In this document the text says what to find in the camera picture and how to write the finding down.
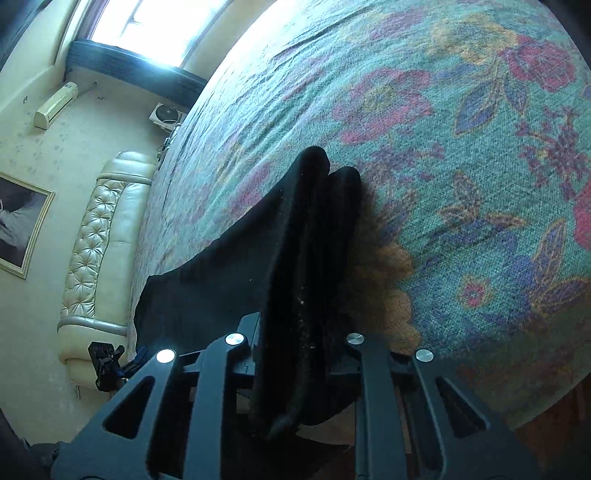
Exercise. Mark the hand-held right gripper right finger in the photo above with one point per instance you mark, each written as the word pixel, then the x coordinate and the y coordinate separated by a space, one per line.
pixel 371 369

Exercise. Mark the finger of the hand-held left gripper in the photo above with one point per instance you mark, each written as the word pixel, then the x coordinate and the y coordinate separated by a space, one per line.
pixel 136 362

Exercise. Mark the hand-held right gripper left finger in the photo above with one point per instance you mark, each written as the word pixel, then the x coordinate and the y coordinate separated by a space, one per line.
pixel 216 371

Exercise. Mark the black pants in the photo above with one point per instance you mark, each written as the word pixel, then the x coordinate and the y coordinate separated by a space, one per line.
pixel 295 258

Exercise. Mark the cream tufted leather headboard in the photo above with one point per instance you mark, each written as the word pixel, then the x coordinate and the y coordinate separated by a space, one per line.
pixel 104 240

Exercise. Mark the gold framed picture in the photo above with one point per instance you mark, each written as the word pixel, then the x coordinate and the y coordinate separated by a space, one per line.
pixel 18 221

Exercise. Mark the floral bedspread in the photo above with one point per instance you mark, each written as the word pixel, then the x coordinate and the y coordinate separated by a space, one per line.
pixel 415 138

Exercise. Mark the white box fan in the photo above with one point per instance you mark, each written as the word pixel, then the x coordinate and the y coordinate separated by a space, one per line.
pixel 165 115

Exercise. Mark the dark blue curtain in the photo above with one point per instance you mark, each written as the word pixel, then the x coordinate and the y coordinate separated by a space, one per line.
pixel 134 62

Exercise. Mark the white wall air conditioner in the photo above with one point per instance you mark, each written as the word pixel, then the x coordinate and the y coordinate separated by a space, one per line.
pixel 54 105

